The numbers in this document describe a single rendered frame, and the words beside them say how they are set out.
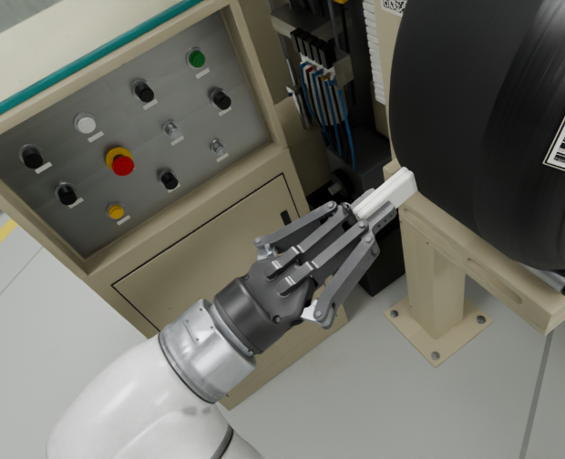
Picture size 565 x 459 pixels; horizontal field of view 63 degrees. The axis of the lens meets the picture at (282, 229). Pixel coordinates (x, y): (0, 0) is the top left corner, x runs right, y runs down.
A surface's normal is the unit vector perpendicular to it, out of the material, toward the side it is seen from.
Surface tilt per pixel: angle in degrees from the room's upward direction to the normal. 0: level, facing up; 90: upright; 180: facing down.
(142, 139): 90
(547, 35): 53
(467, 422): 0
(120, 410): 26
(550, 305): 0
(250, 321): 47
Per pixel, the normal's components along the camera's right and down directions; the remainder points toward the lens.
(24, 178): 0.51, 0.57
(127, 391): -0.18, -0.43
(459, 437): -0.26, -0.61
